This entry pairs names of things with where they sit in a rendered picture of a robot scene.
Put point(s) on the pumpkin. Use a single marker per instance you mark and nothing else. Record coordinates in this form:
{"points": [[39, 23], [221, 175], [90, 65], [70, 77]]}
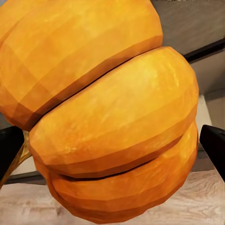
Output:
{"points": [[107, 113]]}

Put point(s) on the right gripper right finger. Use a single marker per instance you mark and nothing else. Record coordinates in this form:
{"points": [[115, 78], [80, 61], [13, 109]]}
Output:
{"points": [[213, 141]]}

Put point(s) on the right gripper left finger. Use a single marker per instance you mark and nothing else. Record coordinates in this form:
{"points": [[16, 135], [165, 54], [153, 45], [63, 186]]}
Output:
{"points": [[11, 140]]}

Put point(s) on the cabinet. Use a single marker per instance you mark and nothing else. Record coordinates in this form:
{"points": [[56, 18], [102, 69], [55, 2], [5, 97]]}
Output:
{"points": [[195, 29]]}

